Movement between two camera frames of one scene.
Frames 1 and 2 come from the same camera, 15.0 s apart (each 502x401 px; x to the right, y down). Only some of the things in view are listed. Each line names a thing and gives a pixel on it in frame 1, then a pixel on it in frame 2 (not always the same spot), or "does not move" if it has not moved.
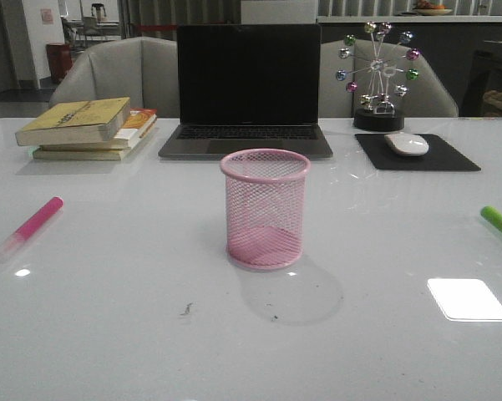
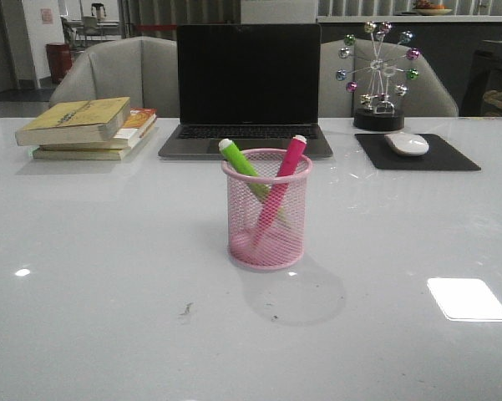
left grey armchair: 144,69 does not move
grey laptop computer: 244,87 does not move
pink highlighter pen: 28,230 -> 278,190
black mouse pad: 439,157 does not move
